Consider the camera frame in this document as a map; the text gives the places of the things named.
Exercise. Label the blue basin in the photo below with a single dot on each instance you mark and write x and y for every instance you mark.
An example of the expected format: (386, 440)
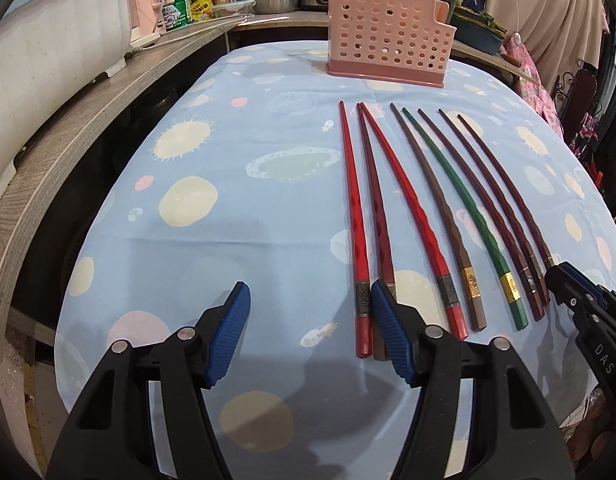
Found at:
(478, 35)

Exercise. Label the brown chopstick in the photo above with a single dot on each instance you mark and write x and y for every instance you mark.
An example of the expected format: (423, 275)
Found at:
(438, 195)

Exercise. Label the pink kitchen appliance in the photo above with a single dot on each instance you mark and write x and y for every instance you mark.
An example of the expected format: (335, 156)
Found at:
(147, 0)

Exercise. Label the light blue planet-print tablecloth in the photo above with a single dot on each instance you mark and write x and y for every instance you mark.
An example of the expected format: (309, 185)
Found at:
(268, 170)

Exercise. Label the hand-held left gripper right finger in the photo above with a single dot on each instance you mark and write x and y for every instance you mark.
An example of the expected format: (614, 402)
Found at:
(390, 325)

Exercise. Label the red chopstick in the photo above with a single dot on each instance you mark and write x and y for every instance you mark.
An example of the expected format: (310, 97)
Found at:
(413, 200)
(352, 200)

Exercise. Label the dark red-brown chopstick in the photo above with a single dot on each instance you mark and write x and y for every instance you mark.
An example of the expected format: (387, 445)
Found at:
(374, 200)

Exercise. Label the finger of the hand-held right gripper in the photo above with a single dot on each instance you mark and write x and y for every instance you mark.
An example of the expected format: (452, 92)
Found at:
(568, 285)
(600, 350)

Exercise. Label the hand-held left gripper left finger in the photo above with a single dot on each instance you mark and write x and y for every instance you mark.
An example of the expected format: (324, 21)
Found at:
(227, 325)

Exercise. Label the dark metal chair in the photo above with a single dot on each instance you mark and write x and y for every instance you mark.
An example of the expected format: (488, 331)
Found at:
(585, 95)

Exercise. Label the beige curtain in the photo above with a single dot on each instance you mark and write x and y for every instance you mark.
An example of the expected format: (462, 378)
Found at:
(548, 15)

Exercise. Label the pink perforated utensil holder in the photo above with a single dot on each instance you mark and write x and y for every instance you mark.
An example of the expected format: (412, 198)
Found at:
(388, 30)

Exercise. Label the white tub with blue lid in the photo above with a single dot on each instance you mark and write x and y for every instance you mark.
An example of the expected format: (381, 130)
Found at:
(47, 60)

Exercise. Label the pink floral cloth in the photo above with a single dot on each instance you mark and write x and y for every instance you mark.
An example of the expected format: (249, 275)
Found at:
(535, 90)

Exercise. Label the maroon chopstick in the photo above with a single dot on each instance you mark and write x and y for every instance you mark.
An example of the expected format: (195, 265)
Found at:
(513, 195)
(503, 195)
(488, 195)

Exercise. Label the grey wooden counter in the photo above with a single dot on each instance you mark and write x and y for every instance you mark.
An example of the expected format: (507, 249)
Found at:
(87, 115)

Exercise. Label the clear glass food container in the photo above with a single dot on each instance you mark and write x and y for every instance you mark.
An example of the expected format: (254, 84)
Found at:
(235, 9)

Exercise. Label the yellow snack packet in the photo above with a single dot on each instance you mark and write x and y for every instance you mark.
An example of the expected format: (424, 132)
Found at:
(201, 9)

